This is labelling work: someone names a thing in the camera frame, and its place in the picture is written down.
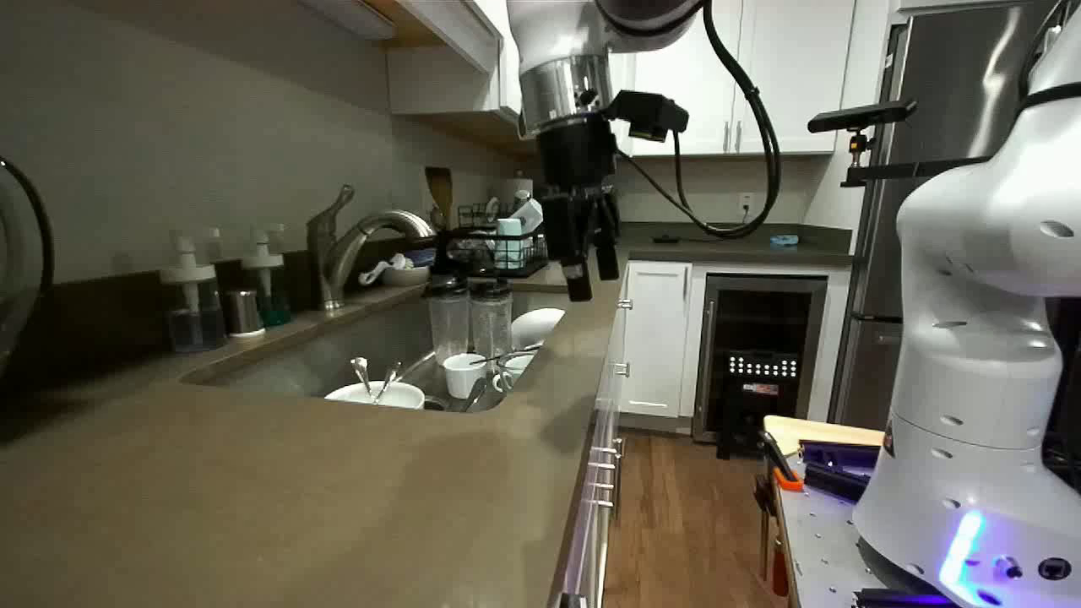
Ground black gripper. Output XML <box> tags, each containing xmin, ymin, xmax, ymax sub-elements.
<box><xmin>539</xmin><ymin>120</ymin><xmax>618</xmax><ymax>300</ymax></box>

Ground brushed steel sink faucet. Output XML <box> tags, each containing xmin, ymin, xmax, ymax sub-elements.
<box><xmin>309</xmin><ymin>187</ymin><xmax>436</xmax><ymax>312</ymax></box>

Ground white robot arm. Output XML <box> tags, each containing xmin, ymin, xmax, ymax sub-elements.
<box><xmin>508</xmin><ymin>0</ymin><xmax>1081</xmax><ymax>608</ymax></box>

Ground white plate in sink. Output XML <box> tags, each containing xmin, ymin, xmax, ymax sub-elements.
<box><xmin>511</xmin><ymin>307</ymin><xmax>566</xmax><ymax>348</ymax></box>

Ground white mug in sink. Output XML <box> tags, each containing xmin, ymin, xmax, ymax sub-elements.
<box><xmin>443</xmin><ymin>353</ymin><xmax>486</xmax><ymax>400</ymax></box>

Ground stainless steel sink basin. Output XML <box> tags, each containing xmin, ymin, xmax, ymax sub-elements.
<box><xmin>183</xmin><ymin>279</ymin><xmax>585</xmax><ymax>417</ymax></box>

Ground white lower cabinet door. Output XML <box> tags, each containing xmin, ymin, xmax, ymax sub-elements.
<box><xmin>621</xmin><ymin>261</ymin><xmax>691</xmax><ymax>418</ymax></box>

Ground black dish rack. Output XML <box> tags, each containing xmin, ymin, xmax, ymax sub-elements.
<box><xmin>432</xmin><ymin>225</ymin><xmax>548</xmax><ymax>276</ymax></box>

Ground clear blender jar black lid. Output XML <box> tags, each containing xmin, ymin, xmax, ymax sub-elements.
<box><xmin>426</xmin><ymin>276</ymin><xmax>471</xmax><ymax>361</ymax></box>

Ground black wine cooler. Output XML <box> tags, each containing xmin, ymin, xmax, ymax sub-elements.
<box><xmin>693</xmin><ymin>275</ymin><xmax>827</xmax><ymax>461</ymax></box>

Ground blue dish on counter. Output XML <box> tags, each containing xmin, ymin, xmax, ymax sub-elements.
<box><xmin>770</xmin><ymin>233</ymin><xmax>801</xmax><ymax>251</ymax></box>

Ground white upper cabinets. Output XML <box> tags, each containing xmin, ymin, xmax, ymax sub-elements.
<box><xmin>390</xmin><ymin>0</ymin><xmax>859</xmax><ymax>156</ymax></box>

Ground small metal cup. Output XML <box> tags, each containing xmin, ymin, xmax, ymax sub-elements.
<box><xmin>223</xmin><ymin>292</ymin><xmax>264</xmax><ymax>339</ymax></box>

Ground robot mounting table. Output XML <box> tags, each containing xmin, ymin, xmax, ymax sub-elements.
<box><xmin>762</xmin><ymin>413</ymin><xmax>960</xmax><ymax>608</ymax></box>

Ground clear soap dispenser white pump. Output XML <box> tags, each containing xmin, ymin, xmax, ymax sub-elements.
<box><xmin>158</xmin><ymin>233</ymin><xmax>226</xmax><ymax>354</ymax></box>

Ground stainless steel refrigerator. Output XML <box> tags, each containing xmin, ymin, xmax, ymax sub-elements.
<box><xmin>827</xmin><ymin>0</ymin><xmax>1059</xmax><ymax>429</ymax></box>

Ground glass bowl at left edge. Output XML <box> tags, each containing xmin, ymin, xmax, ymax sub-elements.
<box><xmin>0</xmin><ymin>156</ymin><xmax>55</xmax><ymax>375</ymax></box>

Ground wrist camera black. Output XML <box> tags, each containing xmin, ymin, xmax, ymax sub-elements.
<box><xmin>609</xmin><ymin>91</ymin><xmax>691</xmax><ymax>143</ymax></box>

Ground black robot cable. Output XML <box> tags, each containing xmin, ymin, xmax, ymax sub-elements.
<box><xmin>611</xmin><ymin>0</ymin><xmax>788</xmax><ymax>245</ymax></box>

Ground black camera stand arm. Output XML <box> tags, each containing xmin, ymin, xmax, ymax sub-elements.
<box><xmin>808</xmin><ymin>102</ymin><xmax>917</xmax><ymax>187</ymax></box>

